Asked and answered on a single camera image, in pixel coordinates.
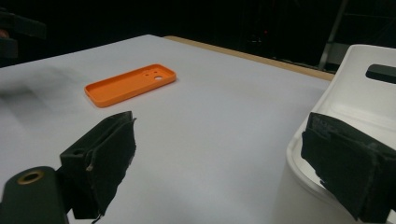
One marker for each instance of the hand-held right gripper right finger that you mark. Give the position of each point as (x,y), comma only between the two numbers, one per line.
(355,168)

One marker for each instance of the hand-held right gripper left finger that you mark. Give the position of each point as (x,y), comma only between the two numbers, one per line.
(106,161)

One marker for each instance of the white plastic bin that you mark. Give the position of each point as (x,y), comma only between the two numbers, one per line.
(342,93)

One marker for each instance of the orange phone case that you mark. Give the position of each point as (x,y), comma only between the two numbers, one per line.
(124,87)

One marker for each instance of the grey metal stand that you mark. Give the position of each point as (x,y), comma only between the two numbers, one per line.
(334,28)

